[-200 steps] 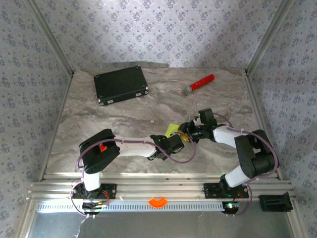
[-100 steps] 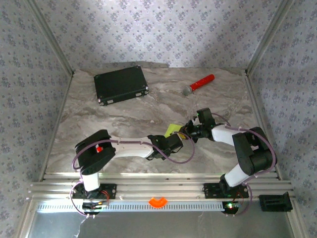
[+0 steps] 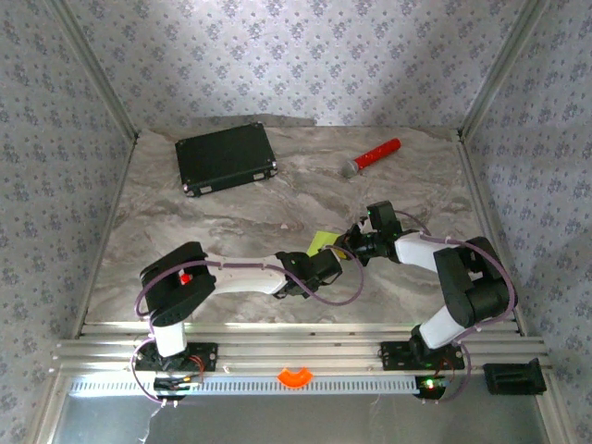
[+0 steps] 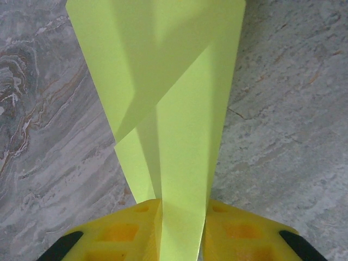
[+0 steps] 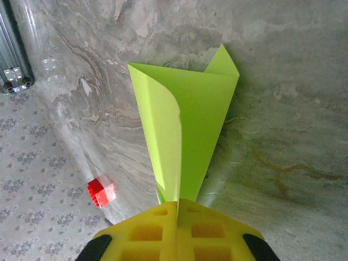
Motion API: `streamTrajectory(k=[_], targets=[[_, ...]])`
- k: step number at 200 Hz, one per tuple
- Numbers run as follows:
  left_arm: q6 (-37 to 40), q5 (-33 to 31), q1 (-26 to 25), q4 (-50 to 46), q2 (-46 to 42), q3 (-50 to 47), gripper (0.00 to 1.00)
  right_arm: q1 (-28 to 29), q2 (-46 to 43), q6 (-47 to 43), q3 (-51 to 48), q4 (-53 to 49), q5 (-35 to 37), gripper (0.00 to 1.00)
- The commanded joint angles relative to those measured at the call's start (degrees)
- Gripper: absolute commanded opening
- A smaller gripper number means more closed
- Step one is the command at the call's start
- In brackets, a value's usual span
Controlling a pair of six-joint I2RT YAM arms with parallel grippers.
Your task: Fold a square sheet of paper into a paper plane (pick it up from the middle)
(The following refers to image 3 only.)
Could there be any yellow-green paper sheet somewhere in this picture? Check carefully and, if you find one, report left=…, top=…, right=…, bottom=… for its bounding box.
left=305, top=230, right=339, bottom=258

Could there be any red toy microphone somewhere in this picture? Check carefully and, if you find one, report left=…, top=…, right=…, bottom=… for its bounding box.
left=340, top=138, right=401, bottom=179

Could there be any black hard case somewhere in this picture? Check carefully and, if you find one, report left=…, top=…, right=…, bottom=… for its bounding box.
left=174, top=121, right=280, bottom=199

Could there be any small black circuit board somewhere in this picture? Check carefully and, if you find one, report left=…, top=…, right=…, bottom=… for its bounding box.
left=154, top=375, right=204, bottom=401
left=414, top=375, right=448, bottom=400

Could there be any black plastic holder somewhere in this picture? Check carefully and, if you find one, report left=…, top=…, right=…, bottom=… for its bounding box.
left=482, top=358, right=548, bottom=396

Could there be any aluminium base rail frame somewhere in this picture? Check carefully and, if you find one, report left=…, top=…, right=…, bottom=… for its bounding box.
left=50, top=323, right=554, bottom=376

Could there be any orange half-ring piece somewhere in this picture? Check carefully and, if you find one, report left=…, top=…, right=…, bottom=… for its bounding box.
left=276, top=367, right=315, bottom=389

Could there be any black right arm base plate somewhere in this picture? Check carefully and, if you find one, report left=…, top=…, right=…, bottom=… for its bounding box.
left=379, top=340, right=466, bottom=372

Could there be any aluminium side rail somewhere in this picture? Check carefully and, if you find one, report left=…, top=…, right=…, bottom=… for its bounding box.
left=455, top=131, right=528, bottom=334
left=73, top=136, right=140, bottom=337

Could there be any slotted grey cable duct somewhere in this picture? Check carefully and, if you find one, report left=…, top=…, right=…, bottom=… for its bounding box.
left=68, top=375, right=426, bottom=397

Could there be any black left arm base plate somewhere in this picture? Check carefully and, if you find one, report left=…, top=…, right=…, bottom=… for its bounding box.
left=133, top=340, right=219, bottom=374

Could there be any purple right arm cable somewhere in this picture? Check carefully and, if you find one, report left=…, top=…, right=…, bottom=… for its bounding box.
left=392, top=210, right=517, bottom=403

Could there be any aluminium frame post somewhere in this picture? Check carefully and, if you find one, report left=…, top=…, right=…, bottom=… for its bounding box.
left=457, top=0, right=551, bottom=140
left=45, top=0, right=140, bottom=142

